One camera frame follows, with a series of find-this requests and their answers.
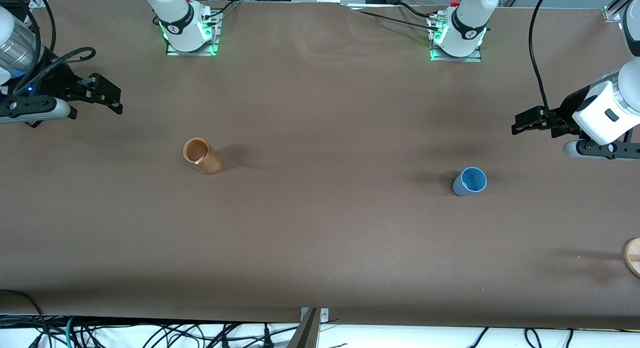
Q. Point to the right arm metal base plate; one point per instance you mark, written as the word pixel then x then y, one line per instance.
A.
pixel 212 40

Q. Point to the pink chopstick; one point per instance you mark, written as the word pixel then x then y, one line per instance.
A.
pixel 200 159

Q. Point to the aluminium frame profile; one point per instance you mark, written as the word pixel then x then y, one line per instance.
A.
pixel 39 1
pixel 617 8

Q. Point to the grey metal table bracket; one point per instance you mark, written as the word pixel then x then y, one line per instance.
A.
pixel 310 328

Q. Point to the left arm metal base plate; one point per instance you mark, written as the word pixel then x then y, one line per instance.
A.
pixel 472 57

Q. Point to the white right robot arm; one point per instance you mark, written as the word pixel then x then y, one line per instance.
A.
pixel 175 13

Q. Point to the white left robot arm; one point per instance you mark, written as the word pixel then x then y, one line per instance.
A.
pixel 470 18

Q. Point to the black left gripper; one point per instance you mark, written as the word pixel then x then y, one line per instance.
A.
pixel 564 111

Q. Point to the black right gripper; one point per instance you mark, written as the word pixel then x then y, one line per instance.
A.
pixel 59 81

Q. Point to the brown wooden cup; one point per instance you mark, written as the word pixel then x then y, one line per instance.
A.
pixel 205 160

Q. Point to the blue plastic cup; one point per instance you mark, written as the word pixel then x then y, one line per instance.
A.
pixel 469 183

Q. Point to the round wooden disc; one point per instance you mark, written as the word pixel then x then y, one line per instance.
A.
pixel 634 258

